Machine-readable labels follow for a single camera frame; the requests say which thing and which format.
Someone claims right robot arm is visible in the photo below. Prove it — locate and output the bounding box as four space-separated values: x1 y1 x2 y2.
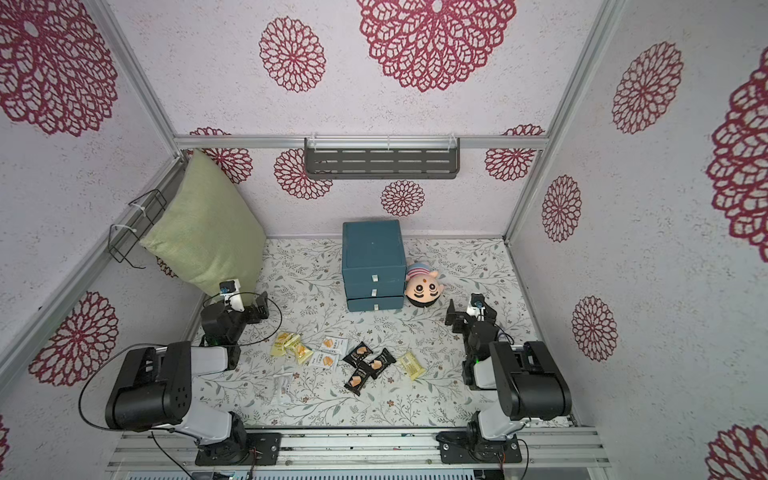
436 294 572 466

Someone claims green pillow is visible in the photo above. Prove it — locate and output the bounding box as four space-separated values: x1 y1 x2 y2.
140 150 266 296

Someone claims white cookie packet upper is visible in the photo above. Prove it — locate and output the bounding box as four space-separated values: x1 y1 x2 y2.
320 336 348 357

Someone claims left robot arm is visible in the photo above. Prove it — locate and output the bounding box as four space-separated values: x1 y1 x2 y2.
105 292 282 467

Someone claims grey wall shelf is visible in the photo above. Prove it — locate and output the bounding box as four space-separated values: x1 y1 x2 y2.
303 137 460 180

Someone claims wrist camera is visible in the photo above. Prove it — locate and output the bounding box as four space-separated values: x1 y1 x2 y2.
219 279 245 312
466 293 497 324

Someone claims cartoon face plush toy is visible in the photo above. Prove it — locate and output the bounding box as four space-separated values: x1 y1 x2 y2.
404 262 444 308

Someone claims white cookie packet lower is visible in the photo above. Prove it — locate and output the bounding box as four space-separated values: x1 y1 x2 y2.
309 351 339 369

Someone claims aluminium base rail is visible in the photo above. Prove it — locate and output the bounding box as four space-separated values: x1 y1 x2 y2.
105 426 611 474

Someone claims teal drawer cabinet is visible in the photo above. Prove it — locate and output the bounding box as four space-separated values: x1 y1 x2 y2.
341 220 406 312

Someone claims black cookie packet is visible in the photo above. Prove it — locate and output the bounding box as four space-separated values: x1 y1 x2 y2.
343 342 373 368
365 348 397 379
344 367 371 396

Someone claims yellow cookie packet left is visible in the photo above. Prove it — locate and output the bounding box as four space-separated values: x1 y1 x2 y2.
270 331 300 357

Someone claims yellow cookie packet right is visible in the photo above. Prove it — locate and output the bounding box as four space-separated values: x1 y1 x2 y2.
397 351 426 381

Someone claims black wire rack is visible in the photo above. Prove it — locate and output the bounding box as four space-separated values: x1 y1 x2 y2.
106 188 168 269

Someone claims white cookie packet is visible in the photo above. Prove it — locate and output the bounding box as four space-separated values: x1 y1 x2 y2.
309 351 339 369
320 336 348 357

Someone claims yellow cookie packet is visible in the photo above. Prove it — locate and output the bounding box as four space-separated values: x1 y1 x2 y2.
270 331 300 357
288 342 314 365
397 351 426 381

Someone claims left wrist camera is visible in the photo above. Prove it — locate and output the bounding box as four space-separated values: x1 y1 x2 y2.
219 279 245 312

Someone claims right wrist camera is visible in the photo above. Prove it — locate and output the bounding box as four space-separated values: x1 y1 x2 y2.
466 293 497 324

